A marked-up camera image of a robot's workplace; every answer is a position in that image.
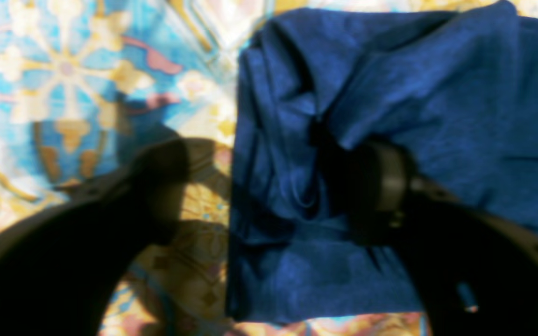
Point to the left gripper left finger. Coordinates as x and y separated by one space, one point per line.
59 267

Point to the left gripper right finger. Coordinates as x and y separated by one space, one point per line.
476 274

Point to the blue long-sleeve shirt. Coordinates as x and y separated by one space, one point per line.
288 183

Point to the patterned tile tablecloth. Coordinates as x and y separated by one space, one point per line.
84 84

